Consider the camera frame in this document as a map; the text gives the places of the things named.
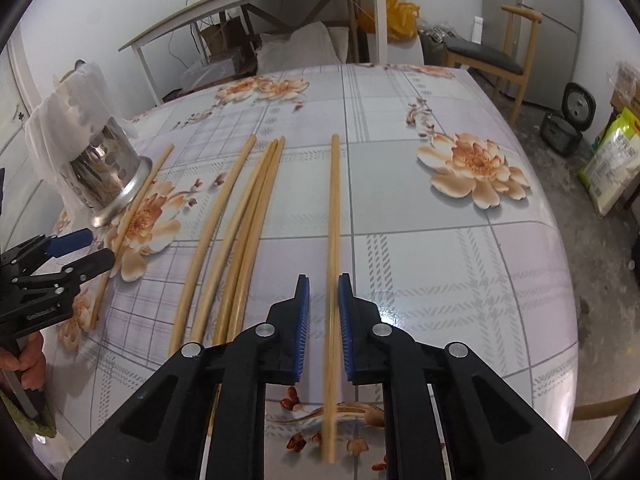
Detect lone wooden chopstick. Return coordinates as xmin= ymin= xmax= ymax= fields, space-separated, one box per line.
xmin=322 ymin=134 xmax=341 ymax=464

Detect person's left hand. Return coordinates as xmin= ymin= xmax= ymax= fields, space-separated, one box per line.
xmin=0 ymin=332 xmax=47 ymax=390

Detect metal utensil holder with bag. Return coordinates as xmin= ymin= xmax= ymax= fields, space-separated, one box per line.
xmin=25 ymin=62 xmax=152 ymax=228

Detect green cuffed left sleeve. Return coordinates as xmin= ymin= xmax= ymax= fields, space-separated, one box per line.
xmin=1 ymin=391 xmax=58 ymax=439

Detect floral plastic tablecloth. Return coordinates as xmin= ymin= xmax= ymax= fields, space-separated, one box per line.
xmin=39 ymin=65 xmax=577 ymax=479

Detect grey white sack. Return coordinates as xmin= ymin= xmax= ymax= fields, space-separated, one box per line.
xmin=256 ymin=22 xmax=349 ymax=75

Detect cardboard box under desk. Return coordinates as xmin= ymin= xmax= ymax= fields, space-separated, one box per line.
xmin=200 ymin=16 xmax=247 ymax=58

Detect black rice cooker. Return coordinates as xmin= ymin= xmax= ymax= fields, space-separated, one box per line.
xmin=539 ymin=82 xmax=597 ymax=157

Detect yellow plastic bag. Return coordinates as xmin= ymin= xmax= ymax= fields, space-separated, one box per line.
xmin=357 ymin=0 xmax=420 ymax=44

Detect wooden chair black seat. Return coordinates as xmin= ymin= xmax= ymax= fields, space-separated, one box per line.
xmin=444 ymin=4 xmax=544 ymax=127

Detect yellow white rice bag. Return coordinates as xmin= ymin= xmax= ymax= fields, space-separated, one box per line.
xmin=578 ymin=107 xmax=639 ymax=217

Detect silver refrigerator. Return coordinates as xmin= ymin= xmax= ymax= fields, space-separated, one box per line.
xmin=482 ymin=0 xmax=582 ymax=108

